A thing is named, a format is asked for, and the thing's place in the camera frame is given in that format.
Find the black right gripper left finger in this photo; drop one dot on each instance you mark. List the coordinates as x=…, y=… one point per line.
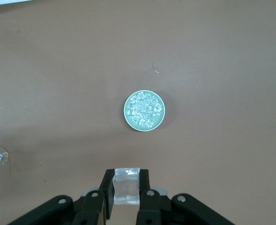
x=91, y=208

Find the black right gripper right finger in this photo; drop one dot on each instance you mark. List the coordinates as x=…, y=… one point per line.
x=151, y=208

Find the heap of clear ice cubes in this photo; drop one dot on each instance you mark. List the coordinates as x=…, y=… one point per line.
x=144, y=110

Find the green round bowl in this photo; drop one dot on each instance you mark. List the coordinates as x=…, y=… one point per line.
x=132, y=121

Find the large clear ice cube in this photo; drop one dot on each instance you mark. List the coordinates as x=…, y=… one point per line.
x=126, y=187

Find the brown table cover mat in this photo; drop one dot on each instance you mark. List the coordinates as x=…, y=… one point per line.
x=58, y=70

